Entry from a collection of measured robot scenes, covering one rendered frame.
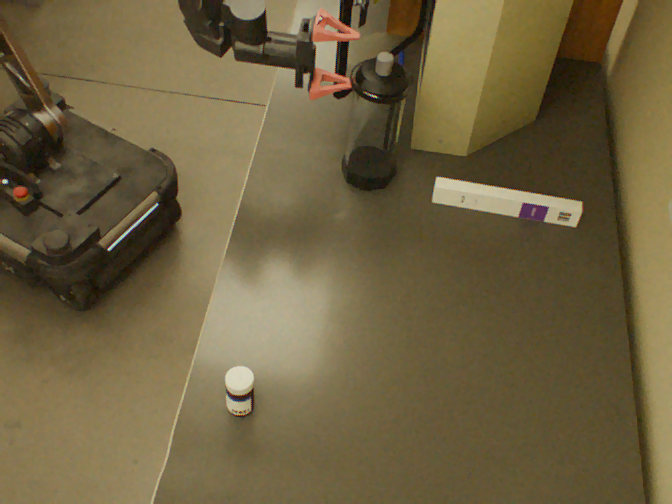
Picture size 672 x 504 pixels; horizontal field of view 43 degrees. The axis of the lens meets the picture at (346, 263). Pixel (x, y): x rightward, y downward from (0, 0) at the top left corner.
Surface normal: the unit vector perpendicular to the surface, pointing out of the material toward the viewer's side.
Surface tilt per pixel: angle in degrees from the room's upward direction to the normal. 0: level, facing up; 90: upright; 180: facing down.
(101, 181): 0
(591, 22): 90
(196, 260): 0
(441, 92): 90
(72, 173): 0
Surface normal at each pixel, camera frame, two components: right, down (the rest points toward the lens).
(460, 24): -0.13, 0.76
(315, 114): 0.07, -0.63
